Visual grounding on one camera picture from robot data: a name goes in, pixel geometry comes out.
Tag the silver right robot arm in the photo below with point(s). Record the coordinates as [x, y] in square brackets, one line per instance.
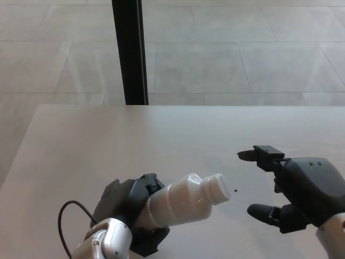
[334, 237]

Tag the black vertical window post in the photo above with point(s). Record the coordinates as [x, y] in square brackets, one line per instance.
[130, 54]

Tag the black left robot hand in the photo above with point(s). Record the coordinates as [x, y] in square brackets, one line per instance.
[118, 199]

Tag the white plastic bottle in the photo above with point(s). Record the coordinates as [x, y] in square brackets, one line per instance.
[183, 202]

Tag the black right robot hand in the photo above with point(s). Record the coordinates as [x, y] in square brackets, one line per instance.
[312, 189]

